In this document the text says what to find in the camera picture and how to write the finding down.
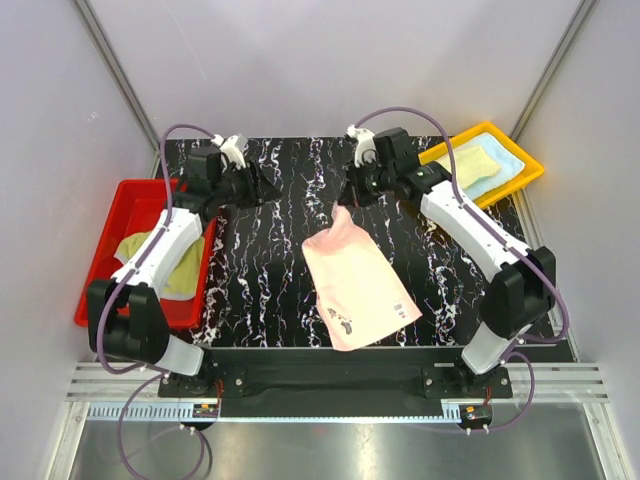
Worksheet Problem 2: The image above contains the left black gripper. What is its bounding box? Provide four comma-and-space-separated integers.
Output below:
213, 160, 284, 210

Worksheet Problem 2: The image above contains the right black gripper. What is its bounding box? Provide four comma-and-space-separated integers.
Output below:
340, 156, 396, 210

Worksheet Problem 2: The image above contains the pink towel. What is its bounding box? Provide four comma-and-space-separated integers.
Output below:
302, 205, 421, 352

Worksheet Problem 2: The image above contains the yellow green towel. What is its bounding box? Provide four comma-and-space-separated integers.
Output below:
454, 145, 501, 190

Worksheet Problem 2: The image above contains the light blue towel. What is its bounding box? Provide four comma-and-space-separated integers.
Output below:
464, 132, 525, 200

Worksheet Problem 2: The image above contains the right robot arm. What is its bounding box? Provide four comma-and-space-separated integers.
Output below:
338, 125, 556, 397

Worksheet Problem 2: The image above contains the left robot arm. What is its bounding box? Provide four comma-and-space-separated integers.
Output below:
86, 144, 281, 396

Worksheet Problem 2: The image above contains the olive yellow towel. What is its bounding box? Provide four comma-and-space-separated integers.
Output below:
114, 231, 205, 301

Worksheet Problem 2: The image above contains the red plastic bin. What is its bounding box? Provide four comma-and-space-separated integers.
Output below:
86, 179, 215, 330

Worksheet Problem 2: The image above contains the yellow plastic tray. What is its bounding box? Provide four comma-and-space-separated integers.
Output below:
450, 122, 544, 208

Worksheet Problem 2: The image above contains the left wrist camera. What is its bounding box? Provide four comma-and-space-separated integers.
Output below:
211, 134, 247, 170

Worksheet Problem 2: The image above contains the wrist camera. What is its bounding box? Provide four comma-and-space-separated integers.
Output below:
211, 134, 247, 170
346, 125, 377, 168

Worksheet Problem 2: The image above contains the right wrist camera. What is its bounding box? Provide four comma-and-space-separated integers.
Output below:
346, 125, 377, 168

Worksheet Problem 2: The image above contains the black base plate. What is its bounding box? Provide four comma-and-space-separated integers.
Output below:
158, 347, 513, 422

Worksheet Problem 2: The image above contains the left aluminium frame post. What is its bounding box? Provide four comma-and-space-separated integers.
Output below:
70, 0, 160, 178

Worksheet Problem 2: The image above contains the aluminium frame post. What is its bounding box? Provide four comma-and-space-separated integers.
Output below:
509, 0, 599, 142
70, 0, 160, 178

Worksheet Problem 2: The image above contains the white slotted cable duct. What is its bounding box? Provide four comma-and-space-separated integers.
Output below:
87, 402, 219, 422

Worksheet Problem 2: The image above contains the right aluminium frame post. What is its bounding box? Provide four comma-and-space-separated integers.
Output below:
509, 0, 599, 142

